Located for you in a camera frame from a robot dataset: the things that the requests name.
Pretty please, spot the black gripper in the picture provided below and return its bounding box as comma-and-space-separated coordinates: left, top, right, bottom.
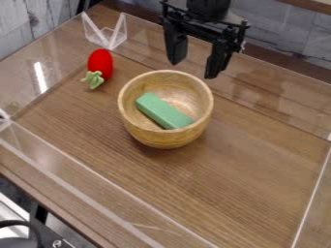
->
160, 0, 250, 79

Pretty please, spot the red plush strawberry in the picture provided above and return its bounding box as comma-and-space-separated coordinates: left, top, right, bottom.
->
82, 48, 114, 90

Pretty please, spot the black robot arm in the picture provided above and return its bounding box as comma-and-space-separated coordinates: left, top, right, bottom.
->
159, 0, 250, 79

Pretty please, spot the wooden bowl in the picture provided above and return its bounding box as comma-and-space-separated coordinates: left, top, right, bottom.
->
118, 70, 214, 149

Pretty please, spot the green rectangular block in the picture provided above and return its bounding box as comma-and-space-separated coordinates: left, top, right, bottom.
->
135, 93, 194, 130

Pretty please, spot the black table leg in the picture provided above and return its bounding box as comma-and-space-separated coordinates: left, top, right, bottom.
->
30, 201, 48, 225

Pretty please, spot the clear acrylic tray enclosure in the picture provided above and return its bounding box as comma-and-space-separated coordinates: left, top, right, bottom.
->
0, 16, 331, 248

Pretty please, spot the black cable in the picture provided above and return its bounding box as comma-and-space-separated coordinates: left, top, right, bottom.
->
0, 220, 44, 248

